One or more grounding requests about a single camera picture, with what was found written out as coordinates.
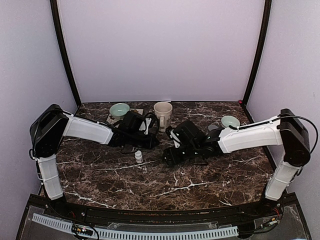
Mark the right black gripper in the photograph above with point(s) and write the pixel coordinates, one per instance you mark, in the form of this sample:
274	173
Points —
172	158

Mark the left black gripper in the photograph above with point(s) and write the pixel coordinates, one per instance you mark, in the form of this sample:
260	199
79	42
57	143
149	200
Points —
149	145

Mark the orange pill bottle grey cap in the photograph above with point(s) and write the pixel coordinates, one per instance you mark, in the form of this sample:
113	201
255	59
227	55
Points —
212	127

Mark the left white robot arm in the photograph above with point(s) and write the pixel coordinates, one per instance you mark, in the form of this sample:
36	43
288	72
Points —
54	124

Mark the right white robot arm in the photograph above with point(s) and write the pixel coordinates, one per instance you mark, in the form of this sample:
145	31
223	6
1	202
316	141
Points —
285	129

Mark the small white pill bottle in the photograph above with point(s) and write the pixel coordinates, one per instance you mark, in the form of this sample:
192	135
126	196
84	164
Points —
138	157

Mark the cream coral pattern mug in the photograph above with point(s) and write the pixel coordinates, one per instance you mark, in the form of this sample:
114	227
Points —
163	111

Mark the left light green bowl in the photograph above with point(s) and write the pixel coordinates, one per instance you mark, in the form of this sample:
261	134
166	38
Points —
119	110

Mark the light green bowl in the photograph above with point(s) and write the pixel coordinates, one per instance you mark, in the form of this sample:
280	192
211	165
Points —
119	110
229	120

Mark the floral square plate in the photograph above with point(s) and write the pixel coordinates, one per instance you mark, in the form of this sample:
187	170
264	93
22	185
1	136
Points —
111	120

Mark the right light green bowl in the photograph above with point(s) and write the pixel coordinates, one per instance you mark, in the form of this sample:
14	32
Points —
229	120

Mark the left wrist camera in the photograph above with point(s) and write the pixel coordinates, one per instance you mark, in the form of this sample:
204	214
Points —
146	125

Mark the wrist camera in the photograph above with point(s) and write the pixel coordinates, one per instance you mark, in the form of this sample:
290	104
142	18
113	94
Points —
146	125
170	132

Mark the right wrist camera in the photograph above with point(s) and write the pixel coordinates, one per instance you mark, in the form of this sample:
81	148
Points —
170	132

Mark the black front table rail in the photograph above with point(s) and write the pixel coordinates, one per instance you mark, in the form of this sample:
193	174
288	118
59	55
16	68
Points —
239	214

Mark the white slotted cable duct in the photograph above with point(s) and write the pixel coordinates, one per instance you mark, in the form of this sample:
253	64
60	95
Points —
122	231

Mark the left black frame post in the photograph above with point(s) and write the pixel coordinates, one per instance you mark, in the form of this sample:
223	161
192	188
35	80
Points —
63	51

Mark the black frame post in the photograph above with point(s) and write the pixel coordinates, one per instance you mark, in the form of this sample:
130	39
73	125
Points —
63	51
258	53

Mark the right black frame post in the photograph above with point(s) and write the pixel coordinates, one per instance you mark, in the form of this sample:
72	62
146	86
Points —
258	53

